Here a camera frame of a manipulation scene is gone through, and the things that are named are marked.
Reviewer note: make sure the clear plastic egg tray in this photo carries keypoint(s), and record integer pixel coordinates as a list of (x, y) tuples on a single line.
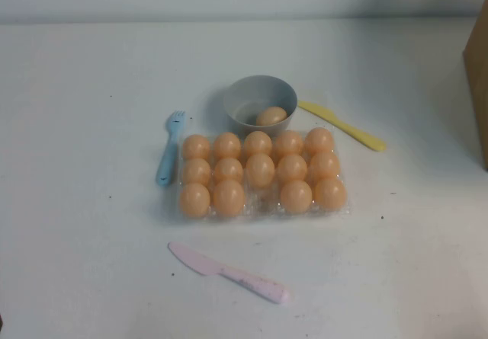
[(263, 202)]

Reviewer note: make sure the yellow plastic knife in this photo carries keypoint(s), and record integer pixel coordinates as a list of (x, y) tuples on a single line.
[(343, 125)]

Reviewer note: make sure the orange plastic egg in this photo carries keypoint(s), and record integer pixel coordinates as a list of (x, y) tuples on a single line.
[(296, 197), (288, 142), (226, 144), (194, 200), (257, 142), (260, 169), (196, 146), (325, 165), (330, 193), (228, 198), (228, 170), (319, 140), (271, 116), (291, 168), (196, 172)]

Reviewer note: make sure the grey plastic bowl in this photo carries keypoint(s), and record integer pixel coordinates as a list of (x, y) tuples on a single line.
[(244, 95)]

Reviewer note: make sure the blue plastic fork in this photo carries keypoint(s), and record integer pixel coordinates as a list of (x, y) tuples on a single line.
[(167, 160)]

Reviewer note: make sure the brown cardboard box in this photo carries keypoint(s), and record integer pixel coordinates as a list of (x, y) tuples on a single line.
[(478, 99)]

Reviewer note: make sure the pink plastic knife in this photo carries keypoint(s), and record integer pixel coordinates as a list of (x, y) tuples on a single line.
[(228, 271)]

